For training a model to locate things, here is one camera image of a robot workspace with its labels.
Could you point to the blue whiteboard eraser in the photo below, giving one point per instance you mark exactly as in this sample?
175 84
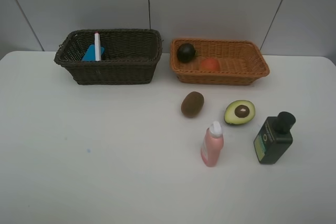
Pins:
90 54

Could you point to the dark mangosteen fruit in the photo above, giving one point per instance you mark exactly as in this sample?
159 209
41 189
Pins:
186 53

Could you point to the brown kiwi fruit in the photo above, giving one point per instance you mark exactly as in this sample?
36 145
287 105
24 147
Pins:
192 104

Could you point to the orange wicker basket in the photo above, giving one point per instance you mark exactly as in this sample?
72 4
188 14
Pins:
227 62

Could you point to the orange bread bun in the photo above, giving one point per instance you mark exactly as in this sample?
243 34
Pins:
210 64

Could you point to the halved avocado with pit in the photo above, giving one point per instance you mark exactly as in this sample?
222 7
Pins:
239 112

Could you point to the dark brown wicker basket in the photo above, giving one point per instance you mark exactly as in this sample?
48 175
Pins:
129 56

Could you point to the white pink-tipped marker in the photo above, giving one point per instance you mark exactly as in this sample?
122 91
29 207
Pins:
97 46

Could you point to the dark green bottle black cap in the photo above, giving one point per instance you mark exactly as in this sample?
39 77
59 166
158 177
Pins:
274 138

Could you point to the pink lotion bottle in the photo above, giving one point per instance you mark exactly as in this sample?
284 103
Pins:
212 145

